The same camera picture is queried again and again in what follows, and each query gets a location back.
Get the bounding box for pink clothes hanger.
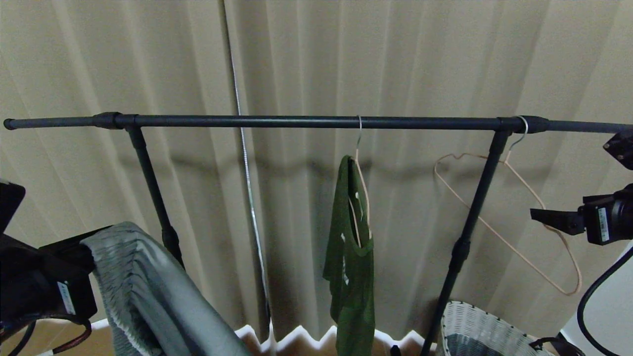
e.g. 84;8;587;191
434;116;583;296
349;116;372;248

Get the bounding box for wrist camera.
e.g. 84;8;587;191
0;180;26;235
603;130;633;171

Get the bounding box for black clothes rack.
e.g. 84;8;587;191
2;112;633;356

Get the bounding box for white laundry basket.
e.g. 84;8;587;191
440;301;587;356

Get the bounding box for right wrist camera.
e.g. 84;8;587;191
603;130;633;171

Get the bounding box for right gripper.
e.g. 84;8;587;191
530;184;633;246

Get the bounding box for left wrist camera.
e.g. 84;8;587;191
0;180;26;235

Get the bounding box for pale grey garment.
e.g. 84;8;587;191
82;222;253;356

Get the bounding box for green long-sleeved shirt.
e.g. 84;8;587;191
323;156;375;356

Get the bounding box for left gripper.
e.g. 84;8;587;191
0;226;112;332

